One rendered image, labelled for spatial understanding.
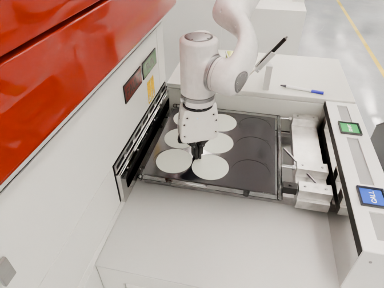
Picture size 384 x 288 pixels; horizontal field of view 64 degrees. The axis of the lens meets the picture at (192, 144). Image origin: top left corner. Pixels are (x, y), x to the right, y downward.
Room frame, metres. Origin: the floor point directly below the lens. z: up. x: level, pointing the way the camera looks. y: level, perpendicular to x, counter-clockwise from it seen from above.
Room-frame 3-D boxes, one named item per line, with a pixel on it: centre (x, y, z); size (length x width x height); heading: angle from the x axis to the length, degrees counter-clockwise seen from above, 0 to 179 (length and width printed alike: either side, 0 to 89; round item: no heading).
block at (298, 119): (0.84, -0.37, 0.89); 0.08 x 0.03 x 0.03; 78
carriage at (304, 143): (0.68, -0.34, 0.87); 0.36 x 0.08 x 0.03; 168
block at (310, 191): (0.52, -0.30, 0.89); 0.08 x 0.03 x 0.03; 78
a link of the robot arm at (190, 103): (0.65, -0.01, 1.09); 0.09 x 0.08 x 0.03; 105
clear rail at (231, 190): (0.54, -0.04, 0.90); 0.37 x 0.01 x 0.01; 78
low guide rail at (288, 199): (0.59, -0.11, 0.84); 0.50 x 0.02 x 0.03; 78
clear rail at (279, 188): (0.68, -0.25, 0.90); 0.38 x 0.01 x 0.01; 168
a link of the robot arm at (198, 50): (0.65, -0.02, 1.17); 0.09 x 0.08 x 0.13; 52
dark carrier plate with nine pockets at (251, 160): (0.72, -0.07, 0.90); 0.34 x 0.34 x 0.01; 78
